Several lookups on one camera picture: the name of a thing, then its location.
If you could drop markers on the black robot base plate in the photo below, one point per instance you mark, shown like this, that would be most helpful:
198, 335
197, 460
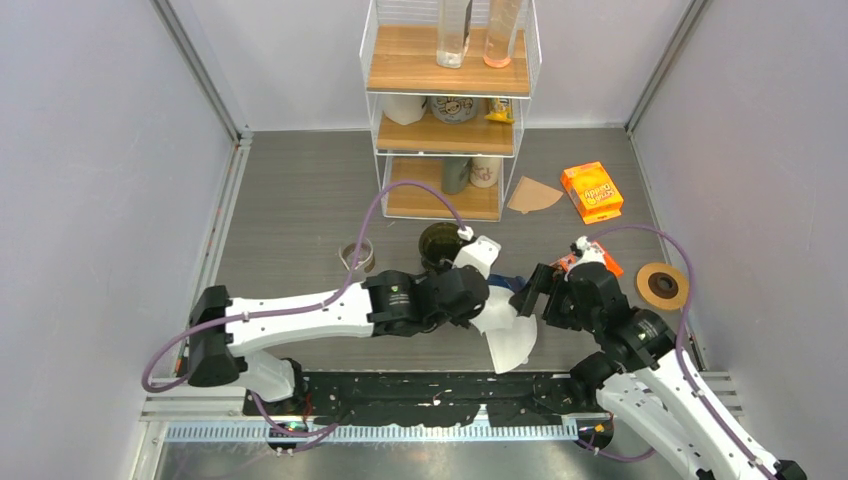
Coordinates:
445, 399

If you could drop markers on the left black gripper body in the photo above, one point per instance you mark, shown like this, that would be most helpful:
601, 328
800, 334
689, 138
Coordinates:
464, 320

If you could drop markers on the white wire wooden shelf rack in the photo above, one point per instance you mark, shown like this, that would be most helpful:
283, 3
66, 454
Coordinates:
398, 56

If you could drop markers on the white jug on shelf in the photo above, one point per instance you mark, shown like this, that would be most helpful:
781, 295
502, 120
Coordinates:
404, 109

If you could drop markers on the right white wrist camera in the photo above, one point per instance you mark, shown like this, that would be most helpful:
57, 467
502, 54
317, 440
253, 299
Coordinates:
586, 251

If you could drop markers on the clear glass beaker brown band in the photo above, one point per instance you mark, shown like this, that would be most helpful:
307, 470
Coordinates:
358, 256

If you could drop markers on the orange snack packet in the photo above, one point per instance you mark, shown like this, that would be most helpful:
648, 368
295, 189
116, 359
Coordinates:
611, 265

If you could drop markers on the brown paper coffee filter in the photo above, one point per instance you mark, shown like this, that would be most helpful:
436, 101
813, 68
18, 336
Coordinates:
531, 195

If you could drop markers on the cartoon printed round tin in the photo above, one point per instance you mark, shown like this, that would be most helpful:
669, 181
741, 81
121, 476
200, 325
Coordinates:
453, 110

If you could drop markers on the orange yellow box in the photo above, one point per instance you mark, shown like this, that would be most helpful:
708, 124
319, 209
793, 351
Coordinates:
592, 192

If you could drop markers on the clear glass bottle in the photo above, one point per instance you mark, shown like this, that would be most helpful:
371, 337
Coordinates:
453, 32

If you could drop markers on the brown tape roll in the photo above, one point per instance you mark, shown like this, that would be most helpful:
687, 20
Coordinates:
662, 286

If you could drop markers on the dark green coffee dripper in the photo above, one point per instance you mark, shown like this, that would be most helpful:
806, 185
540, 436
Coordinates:
440, 240

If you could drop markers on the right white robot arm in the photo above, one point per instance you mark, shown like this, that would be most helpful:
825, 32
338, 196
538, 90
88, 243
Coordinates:
640, 377

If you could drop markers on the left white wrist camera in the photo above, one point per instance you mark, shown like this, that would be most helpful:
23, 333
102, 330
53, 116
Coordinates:
480, 254

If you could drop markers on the grey glass coffee server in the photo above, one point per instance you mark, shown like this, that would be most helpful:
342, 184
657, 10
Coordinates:
437, 266

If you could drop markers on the clear pink bottom bottle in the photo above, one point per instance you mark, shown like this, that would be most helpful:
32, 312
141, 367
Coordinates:
501, 32

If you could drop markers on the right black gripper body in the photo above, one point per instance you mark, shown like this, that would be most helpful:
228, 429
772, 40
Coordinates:
562, 309

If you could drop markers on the blue plastic funnel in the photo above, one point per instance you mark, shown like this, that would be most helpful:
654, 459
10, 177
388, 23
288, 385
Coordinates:
513, 283

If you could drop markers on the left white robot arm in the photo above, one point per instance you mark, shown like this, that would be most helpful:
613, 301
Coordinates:
231, 337

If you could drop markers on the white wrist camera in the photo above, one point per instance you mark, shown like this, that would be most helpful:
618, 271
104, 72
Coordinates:
480, 254
586, 251

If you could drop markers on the yellow snack packet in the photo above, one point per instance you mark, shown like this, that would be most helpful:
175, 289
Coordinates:
500, 110

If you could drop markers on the white paper coffee filter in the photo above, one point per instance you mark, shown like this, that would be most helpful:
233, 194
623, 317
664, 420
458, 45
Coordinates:
497, 312

